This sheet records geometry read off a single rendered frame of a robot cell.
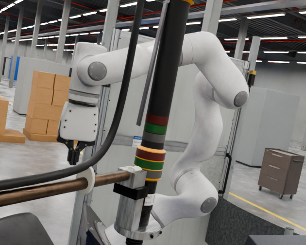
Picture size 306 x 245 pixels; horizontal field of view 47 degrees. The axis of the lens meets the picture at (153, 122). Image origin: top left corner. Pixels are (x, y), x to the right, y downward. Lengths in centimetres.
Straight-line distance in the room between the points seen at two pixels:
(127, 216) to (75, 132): 51
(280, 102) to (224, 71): 973
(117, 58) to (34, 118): 783
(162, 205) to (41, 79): 750
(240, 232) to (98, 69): 199
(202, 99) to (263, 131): 931
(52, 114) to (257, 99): 559
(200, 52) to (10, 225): 71
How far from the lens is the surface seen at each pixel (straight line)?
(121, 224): 52
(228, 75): 110
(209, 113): 121
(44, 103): 867
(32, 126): 871
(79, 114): 97
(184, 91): 256
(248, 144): 1051
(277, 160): 751
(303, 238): 137
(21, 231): 59
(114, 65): 89
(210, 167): 278
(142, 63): 96
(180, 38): 51
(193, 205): 125
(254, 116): 1046
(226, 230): 277
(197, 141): 122
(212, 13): 756
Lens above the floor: 166
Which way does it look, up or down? 5 degrees down
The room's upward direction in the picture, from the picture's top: 10 degrees clockwise
